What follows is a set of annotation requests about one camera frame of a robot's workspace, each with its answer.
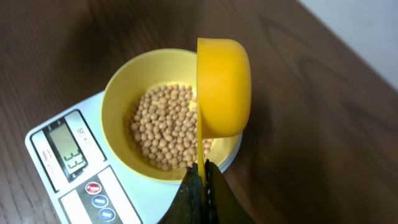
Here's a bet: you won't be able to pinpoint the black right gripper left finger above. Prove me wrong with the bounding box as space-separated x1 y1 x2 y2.
158 163 203 224

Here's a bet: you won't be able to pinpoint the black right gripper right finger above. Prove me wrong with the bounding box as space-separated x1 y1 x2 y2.
204 159 255 224

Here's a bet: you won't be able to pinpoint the yellow plastic measuring scoop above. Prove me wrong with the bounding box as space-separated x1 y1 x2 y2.
196 38 252 187

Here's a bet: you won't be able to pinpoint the soybeans in yellow bowl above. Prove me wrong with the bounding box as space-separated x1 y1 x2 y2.
124 83 199 171

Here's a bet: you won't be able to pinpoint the yellow plastic bowl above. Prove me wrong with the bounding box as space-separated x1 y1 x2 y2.
100 48 241 183

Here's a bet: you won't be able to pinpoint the white digital kitchen scale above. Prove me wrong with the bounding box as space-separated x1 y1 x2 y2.
24 90 243 224

